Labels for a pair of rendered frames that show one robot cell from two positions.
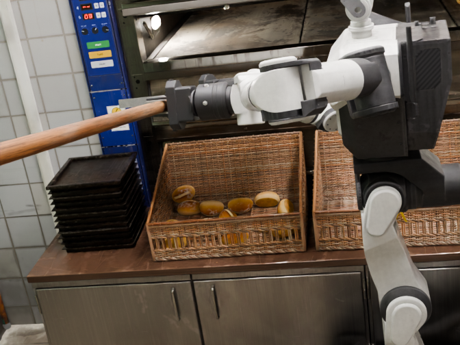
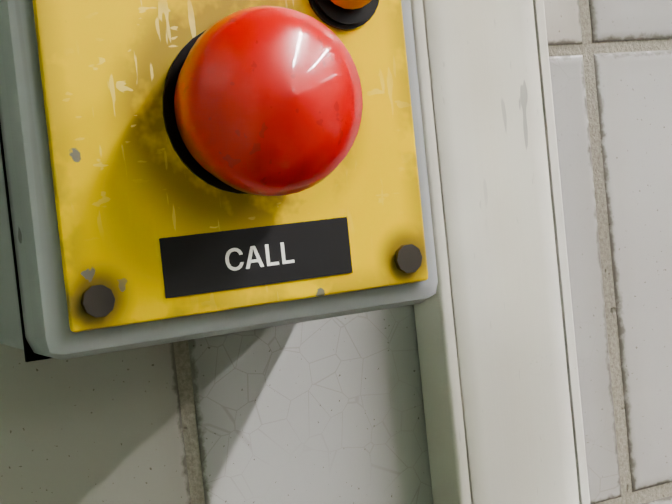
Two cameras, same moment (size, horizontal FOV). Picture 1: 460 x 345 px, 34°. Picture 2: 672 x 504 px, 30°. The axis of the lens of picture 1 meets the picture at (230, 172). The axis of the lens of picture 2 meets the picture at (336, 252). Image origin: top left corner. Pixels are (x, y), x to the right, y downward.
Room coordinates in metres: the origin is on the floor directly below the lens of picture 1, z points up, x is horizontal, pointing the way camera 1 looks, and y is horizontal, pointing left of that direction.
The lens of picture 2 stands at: (2.66, 1.04, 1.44)
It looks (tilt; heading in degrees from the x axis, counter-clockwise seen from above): 3 degrees down; 322
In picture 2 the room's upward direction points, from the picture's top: 6 degrees counter-clockwise
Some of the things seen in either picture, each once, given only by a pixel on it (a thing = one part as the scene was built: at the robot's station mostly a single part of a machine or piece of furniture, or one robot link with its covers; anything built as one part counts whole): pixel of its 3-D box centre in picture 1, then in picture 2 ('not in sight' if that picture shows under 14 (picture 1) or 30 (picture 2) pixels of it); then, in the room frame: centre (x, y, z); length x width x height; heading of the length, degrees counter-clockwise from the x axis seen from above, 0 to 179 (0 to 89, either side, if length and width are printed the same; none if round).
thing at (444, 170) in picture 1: (407, 177); not in sight; (1.82, -0.47, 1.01); 0.28 x 0.13 x 0.18; 79
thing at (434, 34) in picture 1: (390, 85); not in sight; (1.82, -0.44, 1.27); 0.34 x 0.30 x 0.36; 165
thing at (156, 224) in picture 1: (230, 193); not in sight; (2.54, 0.01, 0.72); 0.56 x 0.49 x 0.28; 80
